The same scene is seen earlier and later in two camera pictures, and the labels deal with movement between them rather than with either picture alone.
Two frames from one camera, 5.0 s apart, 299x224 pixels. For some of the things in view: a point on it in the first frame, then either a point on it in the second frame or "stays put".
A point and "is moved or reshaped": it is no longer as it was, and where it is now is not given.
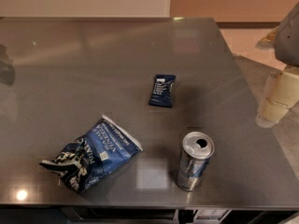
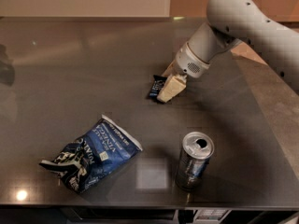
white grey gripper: (290, 41) -> (191, 63)
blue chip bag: (90, 160) stays put
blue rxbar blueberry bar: (161, 94) is moved or reshaped
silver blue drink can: (197, 147) stays put
